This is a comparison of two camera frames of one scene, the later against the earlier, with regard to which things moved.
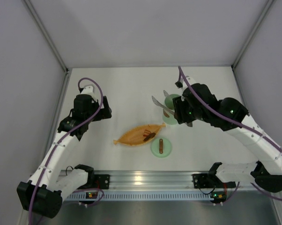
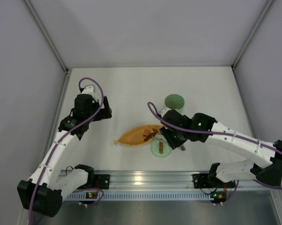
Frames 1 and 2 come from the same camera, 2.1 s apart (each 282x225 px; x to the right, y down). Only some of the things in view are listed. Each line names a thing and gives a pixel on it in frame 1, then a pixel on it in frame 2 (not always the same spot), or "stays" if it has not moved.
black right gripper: x=178 y=108 to x=170 y=137
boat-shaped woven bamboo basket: x=139 y=135 stays
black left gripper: x=106 y=108 stays
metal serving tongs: x=165 y=108 to x=160 y=137
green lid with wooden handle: x=160 y=147 stays
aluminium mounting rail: x=159 y=180 stays
